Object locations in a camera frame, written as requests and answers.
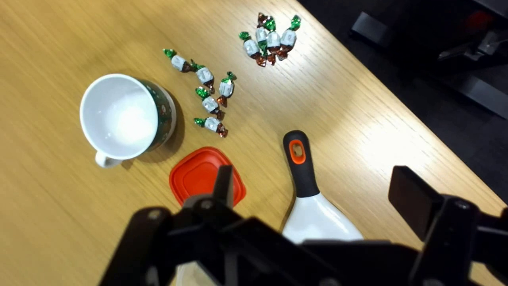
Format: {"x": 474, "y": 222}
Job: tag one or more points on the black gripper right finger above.
{"x": 418, "y": 203}

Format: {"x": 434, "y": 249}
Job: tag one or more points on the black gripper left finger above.
{"x": 225, "y": 184}

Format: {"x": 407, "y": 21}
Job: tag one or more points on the red square plastic lid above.
{"x": 196, "y": 176}

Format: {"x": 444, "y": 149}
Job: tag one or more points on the green white wrapped candy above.
{"x": 213, "y": 124}
{"x": 288, "y": 36}
{"x": 263, "y": 33}
{"x": 274, "y": 40}
{"x": 226, "y": 87}
{"x": 210, "y": 103}
{"x": 205, "y": 75}
{"x": 178, "y": 62}
{"x": 250, "y": 46}

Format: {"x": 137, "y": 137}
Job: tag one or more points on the white ceramic mug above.
{"x": 121, "y": 116}

